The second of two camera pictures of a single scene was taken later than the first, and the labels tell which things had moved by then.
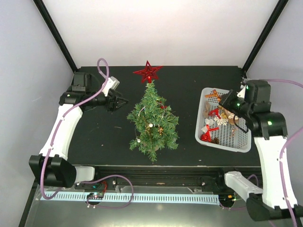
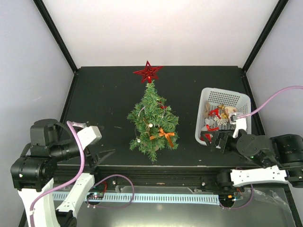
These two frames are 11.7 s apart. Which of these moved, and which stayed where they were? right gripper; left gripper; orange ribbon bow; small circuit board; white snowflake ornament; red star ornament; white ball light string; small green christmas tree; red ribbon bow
Moved: left gripper; orange ribbon bow; right gripper
Stayed: small circuit board; white snowflake ornament; red ribbon bow; small green christmas tree; white ball light string; red star ornament
